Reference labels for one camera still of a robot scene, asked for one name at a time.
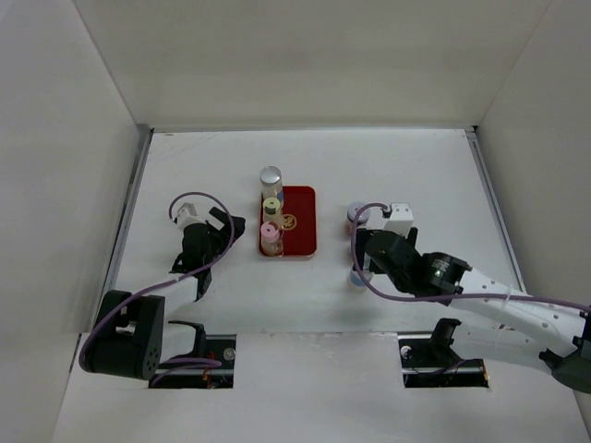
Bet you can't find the yellow-lid spice bottle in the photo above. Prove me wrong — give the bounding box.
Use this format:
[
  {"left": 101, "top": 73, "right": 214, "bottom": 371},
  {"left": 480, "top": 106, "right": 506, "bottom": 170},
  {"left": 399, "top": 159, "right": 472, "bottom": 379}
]
[{"left": 262, "top": 198, "right": 283, "bottom": 229}]

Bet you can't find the pink-lid spice bottle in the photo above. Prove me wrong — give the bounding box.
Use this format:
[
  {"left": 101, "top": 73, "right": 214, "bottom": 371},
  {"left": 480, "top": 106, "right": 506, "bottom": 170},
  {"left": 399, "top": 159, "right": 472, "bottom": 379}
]
[{"left": 259, "top": 221, "right": 283, "bottom": 257}]

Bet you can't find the white-lid orange spice jar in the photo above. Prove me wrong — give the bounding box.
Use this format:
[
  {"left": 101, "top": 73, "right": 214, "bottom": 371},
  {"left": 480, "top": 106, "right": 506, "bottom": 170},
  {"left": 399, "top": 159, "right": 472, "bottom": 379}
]
[{"left": 347, "top": 269, "right": 367, "bottom": 292}]

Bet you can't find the silver-lid white peppercorn bottle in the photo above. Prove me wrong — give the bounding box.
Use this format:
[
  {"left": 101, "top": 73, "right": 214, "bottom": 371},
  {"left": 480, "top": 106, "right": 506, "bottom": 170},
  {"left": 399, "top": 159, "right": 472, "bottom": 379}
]
[{"left": 259, "top": 166, "right": 284, "bottom": 209}]

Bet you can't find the white-lid dark spice jar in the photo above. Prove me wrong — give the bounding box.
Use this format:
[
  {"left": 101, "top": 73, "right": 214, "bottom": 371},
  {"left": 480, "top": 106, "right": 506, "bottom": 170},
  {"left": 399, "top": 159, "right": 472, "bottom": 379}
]
[{"left": 344, "top": 201, "right": 370, "bottom": 234}]

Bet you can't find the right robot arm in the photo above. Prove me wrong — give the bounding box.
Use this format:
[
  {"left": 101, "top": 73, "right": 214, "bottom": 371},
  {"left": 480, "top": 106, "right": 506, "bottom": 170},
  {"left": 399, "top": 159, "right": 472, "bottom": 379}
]
[{"left": 351, "top": 228, "right": 590, "bottom": 393}]

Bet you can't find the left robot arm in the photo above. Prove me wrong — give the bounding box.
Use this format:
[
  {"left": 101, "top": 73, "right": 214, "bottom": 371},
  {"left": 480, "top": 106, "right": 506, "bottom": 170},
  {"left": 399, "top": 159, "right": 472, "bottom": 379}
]
[{"left": 78, "top": 204, "right": 247, "bottom": 380}]

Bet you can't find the red lacquer tray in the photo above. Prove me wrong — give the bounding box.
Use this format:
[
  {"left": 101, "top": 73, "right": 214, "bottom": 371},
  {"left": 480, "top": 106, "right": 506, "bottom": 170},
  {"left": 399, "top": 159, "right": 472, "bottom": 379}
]
[{"left": 258, "top": 186, "right": 318, "bottom": 259}]

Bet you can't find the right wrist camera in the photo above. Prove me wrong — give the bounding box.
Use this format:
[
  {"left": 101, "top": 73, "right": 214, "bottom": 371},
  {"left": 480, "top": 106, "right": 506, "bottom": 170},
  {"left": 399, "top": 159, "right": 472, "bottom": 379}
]
[{"left": 383, "top": 202, "right": 414, "bottom": 238}]

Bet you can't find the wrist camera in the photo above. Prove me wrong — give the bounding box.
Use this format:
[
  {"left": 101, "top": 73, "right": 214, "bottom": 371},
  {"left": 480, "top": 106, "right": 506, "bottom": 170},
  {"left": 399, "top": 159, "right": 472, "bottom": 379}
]
[
  {"left": 174, "top": 203, "right": 200, "bottom": 231},
  {"left": 383, "top": 202, "right": 414, "bottom": 238}
]

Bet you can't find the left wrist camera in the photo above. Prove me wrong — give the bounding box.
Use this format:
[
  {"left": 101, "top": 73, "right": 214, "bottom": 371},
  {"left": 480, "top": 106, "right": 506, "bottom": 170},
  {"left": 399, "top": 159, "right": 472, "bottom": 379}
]
[{"left": 174, "top": 203, "right": 200, "bottom": 231}]

